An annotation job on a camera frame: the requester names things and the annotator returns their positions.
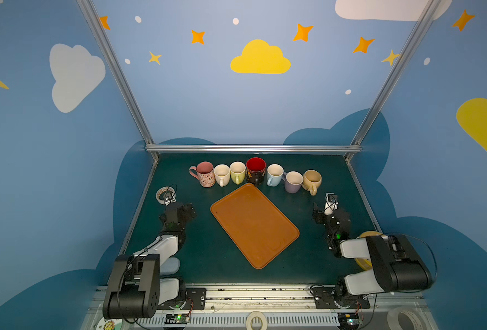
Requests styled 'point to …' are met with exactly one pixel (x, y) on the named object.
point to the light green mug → (237, 170)
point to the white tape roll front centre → (256, 313)
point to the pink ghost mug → (205, 173)
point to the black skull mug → (255, 170)
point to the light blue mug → (274, 174)
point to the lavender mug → (293, 180)
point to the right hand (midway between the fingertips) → (326, 202)
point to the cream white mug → (221, 174)
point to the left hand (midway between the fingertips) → (183, 206)
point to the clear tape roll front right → (416, 315)
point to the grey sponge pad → (170, 266)
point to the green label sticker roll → (112, 324)
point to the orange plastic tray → (255, 224)
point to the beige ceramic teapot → (311, 180)
